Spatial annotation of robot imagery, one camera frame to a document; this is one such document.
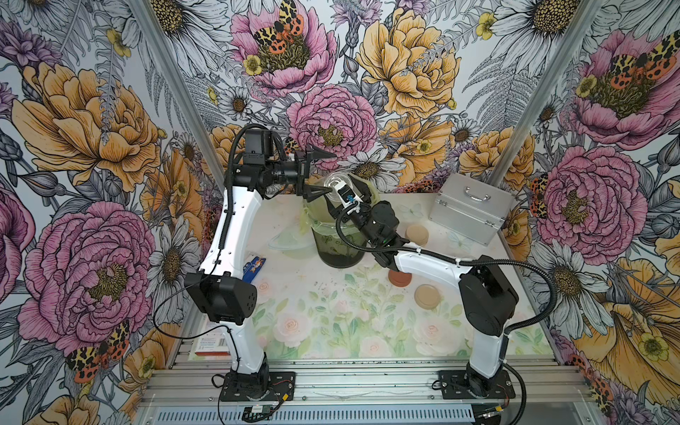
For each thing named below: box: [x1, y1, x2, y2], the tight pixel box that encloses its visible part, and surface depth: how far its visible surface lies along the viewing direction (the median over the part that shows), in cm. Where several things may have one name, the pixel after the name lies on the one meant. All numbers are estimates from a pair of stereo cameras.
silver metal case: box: [428, 172, 516, 246], surface depth 104 cm
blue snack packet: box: [242, 255, 267, 284], surface depth 98 cm
